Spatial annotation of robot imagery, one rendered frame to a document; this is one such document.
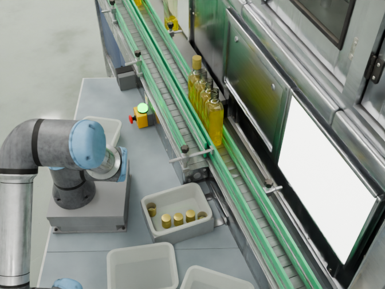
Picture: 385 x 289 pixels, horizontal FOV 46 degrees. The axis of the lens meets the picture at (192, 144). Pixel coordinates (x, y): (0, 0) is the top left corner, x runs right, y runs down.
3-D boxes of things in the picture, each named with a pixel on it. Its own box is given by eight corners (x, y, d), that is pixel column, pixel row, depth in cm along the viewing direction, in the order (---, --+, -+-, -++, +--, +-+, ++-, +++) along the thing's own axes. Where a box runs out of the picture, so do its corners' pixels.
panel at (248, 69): (353, 268, 131) (391, 197, 106) (345, 272, 130) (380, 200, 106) (227, 81, 189) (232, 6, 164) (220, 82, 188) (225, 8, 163)
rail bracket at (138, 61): (144, 77, 207) (141, 53, 197) (128, 81, 205) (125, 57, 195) (141, 72, 209) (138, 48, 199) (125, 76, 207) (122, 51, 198)
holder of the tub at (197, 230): (227, 226, 168) (228, 214, 162) (155, 249, 161) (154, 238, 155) (209, 191, 179) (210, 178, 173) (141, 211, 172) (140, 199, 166)
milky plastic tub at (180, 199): (213, 230, 166) (215, 217, 160) (154, 249, 161) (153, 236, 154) (196, 194, 177) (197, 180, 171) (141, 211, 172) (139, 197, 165)
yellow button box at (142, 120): (153, 125, 204) (152, 113, 198) (137, 129, 202) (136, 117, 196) (149, 115, 208) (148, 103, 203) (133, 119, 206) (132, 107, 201)
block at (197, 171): (208, 178, 175) (209, 166, 170) (185, 185, 173) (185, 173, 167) (205, 171, 177) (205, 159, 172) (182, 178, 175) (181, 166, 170)
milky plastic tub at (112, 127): (125, 134, 202) (123, 120, 196) (110, 172, 187) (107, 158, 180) (87, 129, 204) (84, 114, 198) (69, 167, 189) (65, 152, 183)
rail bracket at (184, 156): (213, 164, 170) (215, 141, 161) (171, 177, 166) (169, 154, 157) (211, 159, 172) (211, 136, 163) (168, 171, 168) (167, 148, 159)
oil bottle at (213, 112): (222, 144, 178) (224, 103, 162) (208, 148, 177) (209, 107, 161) (216, 135, 181) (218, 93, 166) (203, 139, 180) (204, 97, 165)
